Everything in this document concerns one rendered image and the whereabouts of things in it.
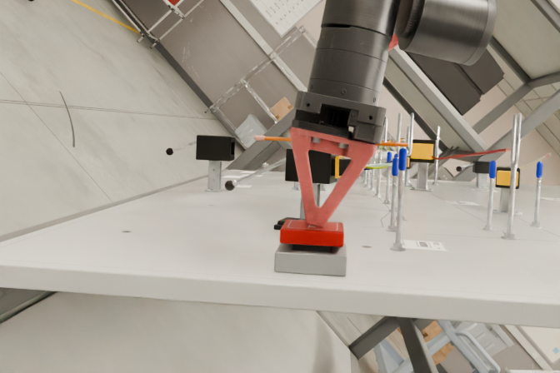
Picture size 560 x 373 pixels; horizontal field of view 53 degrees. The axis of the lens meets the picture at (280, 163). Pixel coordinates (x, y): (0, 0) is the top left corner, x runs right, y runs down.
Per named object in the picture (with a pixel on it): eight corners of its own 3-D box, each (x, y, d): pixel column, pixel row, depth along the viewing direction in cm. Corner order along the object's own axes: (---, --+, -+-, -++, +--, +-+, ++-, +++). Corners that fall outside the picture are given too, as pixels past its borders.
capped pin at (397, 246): (387, 247, 56) (393, 138, 55) (402, 248, 56) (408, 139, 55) (392, 251, 54) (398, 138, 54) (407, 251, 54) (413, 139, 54)
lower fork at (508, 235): (520, 241, 63) (528, 113, 62) (503, 240, 63) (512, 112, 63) (514, 237, 65) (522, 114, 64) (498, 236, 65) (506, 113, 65)
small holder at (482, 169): (452, 185, 137) (454, 159, 137) (487, 187, 136) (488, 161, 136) (457, 187, 133) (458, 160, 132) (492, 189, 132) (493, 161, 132)
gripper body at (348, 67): (372, 135, 50) (389, 52, 50) (382, 133, 40) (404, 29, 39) (299, 121, 51) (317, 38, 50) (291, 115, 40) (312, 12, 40)
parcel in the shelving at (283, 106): (267, 109, 774) (283, 95, 771) (271, 110, 815) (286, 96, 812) (283, 127, 774) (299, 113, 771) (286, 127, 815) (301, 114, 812)
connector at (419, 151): (432, 159, 117) (433, 144, 117) (432, 159, 115) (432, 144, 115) (411, 157, 118) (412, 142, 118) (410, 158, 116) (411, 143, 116)
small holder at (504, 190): (523, 210, 93) (526, 166, 92) (522, 216, 84) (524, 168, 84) (493, 207, 95) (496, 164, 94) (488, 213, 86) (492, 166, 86)
